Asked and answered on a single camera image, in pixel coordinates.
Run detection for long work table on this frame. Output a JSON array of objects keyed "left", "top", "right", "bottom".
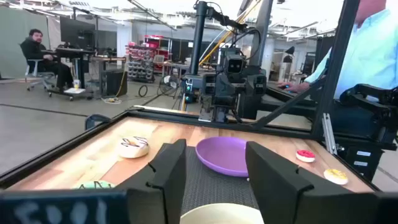
[{"left": 154, "top": 60, "right": 215, "bottom": 76}]

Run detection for person's hand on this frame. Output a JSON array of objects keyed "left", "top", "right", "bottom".
[{"left": 276, "top": 81, "right": 310, "bottom": 94}]

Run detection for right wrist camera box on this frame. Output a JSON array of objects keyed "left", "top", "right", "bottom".
[{"left": 224, "top": 54, "right": 247, "bottom": 75}]

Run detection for black box with white labels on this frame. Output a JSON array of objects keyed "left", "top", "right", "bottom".
[{"left": 335, "top": 136, "right": 386, "bottom": 182}]

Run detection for black vertical post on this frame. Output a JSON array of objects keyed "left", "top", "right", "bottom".
[{"left": 190, "top": 1, "right": 246, "bottom": 76}]

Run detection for small red-frosted donut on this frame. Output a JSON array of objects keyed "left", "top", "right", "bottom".
[{"left": 295, "top": 149, "right": 316, "bottom": 164}]

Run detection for dark curved bracket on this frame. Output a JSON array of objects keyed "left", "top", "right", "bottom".
[{"left": 84, "top": 114, "right": 112, "bottom": 131}]

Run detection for grey office chair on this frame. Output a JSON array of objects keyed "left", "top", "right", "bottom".
[{"left": 24, "top": 58, "right": 55, "bottom": 92}]

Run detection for seated person in dark clothes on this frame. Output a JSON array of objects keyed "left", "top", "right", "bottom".
[{"left": 20, "top": 28, "right": 74, "bottom": 91}]

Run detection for green-frosted donut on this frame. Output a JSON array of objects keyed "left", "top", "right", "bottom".
[{"left": 72, "top": 180, "right": 116, "bottom": 190}]

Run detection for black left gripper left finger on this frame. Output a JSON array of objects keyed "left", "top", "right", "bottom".
[{"left": 115, "top": 138, "right": 188, "bottom": 224}]

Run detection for standing person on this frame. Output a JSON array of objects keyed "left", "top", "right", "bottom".
[{"left": 276, "top": 0, "right": 398, "bottom": 101}]

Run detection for wooden top workbench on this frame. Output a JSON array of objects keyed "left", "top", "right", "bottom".
[{"left": 91, "top": 55, "right": 127, "bottom": 74}]

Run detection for yellow-frosted donut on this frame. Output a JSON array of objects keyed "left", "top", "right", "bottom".
[{"left": 323, "top": 168, "right": 349, "bottom": 186}]

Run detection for black vented box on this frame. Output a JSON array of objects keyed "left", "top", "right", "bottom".
[
  {"left": 253, "top": 74, "right": 267, "bottom": 96},
  {"left": 203, "top": 74, "right": 217, "bottom": 96}
]

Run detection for yellow cable pile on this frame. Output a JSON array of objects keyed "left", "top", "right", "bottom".
[{"left": 101, "top": 96, "right": 123, "bottom": 105}]

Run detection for black computer monitor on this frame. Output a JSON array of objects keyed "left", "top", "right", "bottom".
[{"left": 59, "top": 16, "right": 96, "bottom": 49}]

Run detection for black standing desk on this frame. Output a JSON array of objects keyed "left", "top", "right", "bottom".
[{"left": 42, "top": 47, "right": 95, "bottom": 101}]

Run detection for purple plate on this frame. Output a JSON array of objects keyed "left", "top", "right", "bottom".
[{"left": 195, "top": 136, "right": 249, "bottom": 178}]

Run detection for black desk lamp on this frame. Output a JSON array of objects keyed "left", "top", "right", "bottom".
[{"left": 283, "top": 45, "right": 296, "bottom": 63}]

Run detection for red parts bin shelf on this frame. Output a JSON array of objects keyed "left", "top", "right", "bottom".
[{"left": 126, "top": 34, "right": 170, "bottom": 83}]

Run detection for grey box with lit LED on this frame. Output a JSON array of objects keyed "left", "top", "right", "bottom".
[{"left": 182, "top": 74, "right": 203, "bottom": 104}]

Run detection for white donut with dark drizzle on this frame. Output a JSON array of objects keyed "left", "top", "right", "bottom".
[{"left": 116, "top": 136, "right": 150, "bottom": 159}]

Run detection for cream plate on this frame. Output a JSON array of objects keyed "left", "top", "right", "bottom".
[{"left": 179, "top": 202, "right": 265, "bottom": 224}]

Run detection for silver metal bracket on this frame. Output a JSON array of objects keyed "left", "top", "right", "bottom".
[{"left": 322, "top": 113, "right": 338, "bottom": 156}]

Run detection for grey woven placemat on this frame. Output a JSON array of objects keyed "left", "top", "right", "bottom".
[{"left": 181, "top": 145, "right": 261, "bottom": 215}]

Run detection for black looped cable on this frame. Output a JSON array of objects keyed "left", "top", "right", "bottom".
[{"left": 229, "top": 27, "right": 262, "bottom": 60}]

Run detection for black computer case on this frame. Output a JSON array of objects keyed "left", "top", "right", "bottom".
[{"left": 101, "top": 70, "right": 128, "bottom": 97}]

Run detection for round floor fan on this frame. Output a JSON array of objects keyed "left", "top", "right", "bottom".
[{"left": 157, "top": 74, "right": 180, "bottom": 96}]

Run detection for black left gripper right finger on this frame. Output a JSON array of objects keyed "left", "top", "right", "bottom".
[{"left": 244, "top": 141, "right": 315, "bottom": 224}]

